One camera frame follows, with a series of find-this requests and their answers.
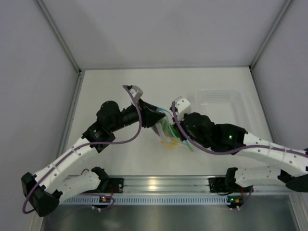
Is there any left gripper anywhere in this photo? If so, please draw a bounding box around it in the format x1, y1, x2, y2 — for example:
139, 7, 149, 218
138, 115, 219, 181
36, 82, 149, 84
109, 99, 165, 132

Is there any clear zip top bag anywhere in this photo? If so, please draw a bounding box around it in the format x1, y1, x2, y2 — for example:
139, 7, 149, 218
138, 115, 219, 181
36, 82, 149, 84
151, 107, 194, 152

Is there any green fake lettuce leaf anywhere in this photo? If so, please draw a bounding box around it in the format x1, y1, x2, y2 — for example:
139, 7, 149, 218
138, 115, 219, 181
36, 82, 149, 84
161, 118, 179, 138

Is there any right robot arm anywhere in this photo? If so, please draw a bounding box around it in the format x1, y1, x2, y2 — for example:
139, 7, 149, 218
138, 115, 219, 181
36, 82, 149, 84
173, 113, 308, 193

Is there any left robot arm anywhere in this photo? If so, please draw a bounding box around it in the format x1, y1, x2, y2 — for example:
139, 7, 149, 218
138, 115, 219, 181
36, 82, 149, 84
21, 99, 165, 217

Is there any clear plastic basket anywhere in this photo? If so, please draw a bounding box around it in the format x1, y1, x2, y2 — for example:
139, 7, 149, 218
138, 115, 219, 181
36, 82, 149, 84
195, 89, 247, 115

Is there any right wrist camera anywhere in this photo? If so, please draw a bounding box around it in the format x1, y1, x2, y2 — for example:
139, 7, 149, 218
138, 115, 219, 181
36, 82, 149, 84
175, 96, 191, 121

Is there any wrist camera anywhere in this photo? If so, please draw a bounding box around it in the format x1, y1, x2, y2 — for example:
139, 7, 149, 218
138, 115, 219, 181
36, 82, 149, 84
129, 85, 143, 102
175, 96, 191, 121

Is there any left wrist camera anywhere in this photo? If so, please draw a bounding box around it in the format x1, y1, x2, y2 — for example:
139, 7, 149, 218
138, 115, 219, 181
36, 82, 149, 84
129, 85, 143, 102

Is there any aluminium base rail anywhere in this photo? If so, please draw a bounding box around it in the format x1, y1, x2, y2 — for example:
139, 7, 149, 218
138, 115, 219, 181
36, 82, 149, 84
64, 175, 300, 194

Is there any white slotted cable duct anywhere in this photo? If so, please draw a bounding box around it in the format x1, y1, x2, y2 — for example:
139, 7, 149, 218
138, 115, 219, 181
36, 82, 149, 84
62, 195, 242, 205

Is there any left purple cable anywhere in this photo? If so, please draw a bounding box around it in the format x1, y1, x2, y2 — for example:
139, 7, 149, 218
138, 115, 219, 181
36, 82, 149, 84
22, 84, 142, 214

